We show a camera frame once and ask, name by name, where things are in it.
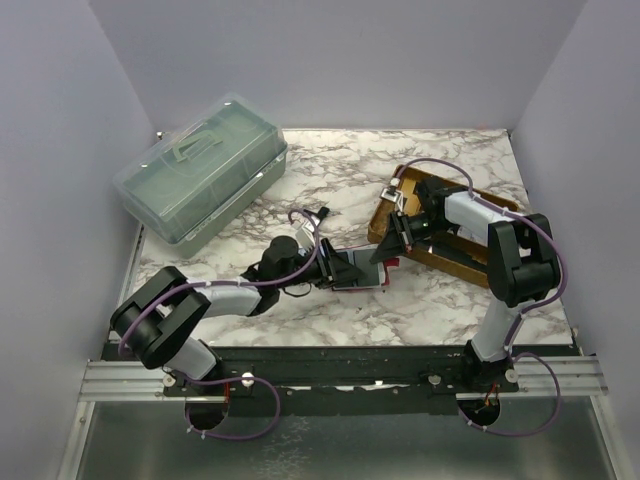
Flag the aluminium extrusion rail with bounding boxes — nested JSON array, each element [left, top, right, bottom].
[[80, 355, 609, 402]]

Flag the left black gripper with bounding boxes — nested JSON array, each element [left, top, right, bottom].
[[277, 239, 363, 290]]

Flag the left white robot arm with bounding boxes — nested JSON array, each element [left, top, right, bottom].
[[110, 236, 364, 395]]

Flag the red leather card holder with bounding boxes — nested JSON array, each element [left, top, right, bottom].
[[331, 244, 400, 291]]

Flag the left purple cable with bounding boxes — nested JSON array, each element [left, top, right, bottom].
[[118, 208, 321, 442]]

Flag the green plastic storage box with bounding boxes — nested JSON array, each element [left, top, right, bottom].
[[113, 95, 288, 258]]

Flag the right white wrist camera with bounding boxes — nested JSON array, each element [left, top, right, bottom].
[[380, 185, 405, 212]]

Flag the black T-shaped tool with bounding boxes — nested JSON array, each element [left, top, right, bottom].
[[313, 206, 331, 223]]

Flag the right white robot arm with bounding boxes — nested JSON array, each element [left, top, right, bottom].
[[370, 177, 561, 392]]

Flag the woven bamboo organizer tray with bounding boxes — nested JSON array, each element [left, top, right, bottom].
[[367, 167, 519, 289]]

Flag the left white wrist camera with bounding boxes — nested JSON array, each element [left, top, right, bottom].
[[294, 223, 315, 249]]

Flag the black pen tool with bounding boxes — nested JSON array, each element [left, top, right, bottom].
[[431, 242, 486, 273]]

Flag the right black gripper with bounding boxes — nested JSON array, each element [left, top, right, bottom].
[[370, 211, 455, 264]]

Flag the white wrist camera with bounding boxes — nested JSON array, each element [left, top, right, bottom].
[[294, 223, 315, 249], [380, 185, 405, 212]]

